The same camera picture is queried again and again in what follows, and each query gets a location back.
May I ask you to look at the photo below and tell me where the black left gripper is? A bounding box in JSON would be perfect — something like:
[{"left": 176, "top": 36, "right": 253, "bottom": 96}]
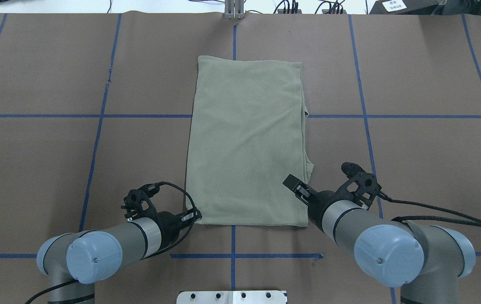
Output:
[{"left": 158, "top": 208, "right": 202, "bottom": 252}]

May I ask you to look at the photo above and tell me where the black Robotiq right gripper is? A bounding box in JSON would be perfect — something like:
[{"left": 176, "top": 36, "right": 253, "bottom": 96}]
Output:
[{"left": 283, "top": 174, "right": 346, "bottom": 231}]

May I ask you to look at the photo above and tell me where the olive green long-sleeve shirt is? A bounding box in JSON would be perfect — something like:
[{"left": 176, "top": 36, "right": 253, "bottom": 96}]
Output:
[{"left": 185, "top": 55, "right": 314, "bottom": 227}]

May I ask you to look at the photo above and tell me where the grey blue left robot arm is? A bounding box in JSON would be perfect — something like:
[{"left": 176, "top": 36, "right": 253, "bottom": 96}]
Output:
[{"left": 27, "top": 208, "right": 202, "bottom": 304}]

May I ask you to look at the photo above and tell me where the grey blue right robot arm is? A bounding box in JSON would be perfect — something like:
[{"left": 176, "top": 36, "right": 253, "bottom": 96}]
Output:
[{"left": 283, "top": 172, "right": 476, "bottom": 304}]

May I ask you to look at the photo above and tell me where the black box white label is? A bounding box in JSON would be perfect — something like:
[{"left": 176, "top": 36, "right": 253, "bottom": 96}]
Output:
[{"left": 368, "top": 0, "right": 447, "bottom": 15}]

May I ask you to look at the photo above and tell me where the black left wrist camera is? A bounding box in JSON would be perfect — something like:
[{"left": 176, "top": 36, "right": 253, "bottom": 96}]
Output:
[{"left": 120, "top": 183, "right": 160, "bottom": 222}]

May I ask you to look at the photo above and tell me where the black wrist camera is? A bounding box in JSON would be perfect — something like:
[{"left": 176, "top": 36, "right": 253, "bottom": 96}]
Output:
[
  {"left": 120, "top": 183, "right": 160, "bottom": 222},
  {"left": 339, "top": 162, "right": 382, "bottom": 210}
]

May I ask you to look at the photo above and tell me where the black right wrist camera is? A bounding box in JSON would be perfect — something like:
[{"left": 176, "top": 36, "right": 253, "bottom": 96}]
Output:
[{"left": 339, "top": 162, "right": 382, "bottom": 210}]

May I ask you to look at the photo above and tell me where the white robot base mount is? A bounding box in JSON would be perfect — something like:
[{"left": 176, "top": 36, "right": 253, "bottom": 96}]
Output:
[{"left": 176, "top": 290, "right": 288, "bottom": 304}]

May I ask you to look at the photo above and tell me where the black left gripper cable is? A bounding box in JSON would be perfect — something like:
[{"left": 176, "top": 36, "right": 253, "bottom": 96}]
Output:
[{"left": 25, "top": 182, "right": 198, "bottom": 304}]

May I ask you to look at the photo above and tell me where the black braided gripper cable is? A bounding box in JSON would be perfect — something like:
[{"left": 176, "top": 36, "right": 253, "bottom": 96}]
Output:
[{"left": 378, "top": 192, "right": 481, "bottom": 230}]

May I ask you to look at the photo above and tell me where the aluminium frame post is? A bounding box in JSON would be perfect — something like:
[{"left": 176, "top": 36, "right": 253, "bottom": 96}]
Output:
[{"left": 223, "top": 0, "right": 245, "bottom": 20}]

